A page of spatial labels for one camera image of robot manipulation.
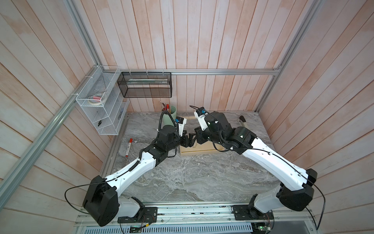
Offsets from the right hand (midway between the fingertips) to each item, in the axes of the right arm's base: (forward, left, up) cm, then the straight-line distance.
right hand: (194, 129), depth 69 cm
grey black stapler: (+31, -39, -29) cm, 58 cm away
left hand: (+3, +1, -8) cm, 9 cm away
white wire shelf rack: (+9, +47, -2) cm, 48 cm away
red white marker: (+12, +44, -30) cm, 55 cm away
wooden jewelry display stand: (+7, -4, -30) cm, 32 cm away
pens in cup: (+28, +17, -11) cm, 34 cm away
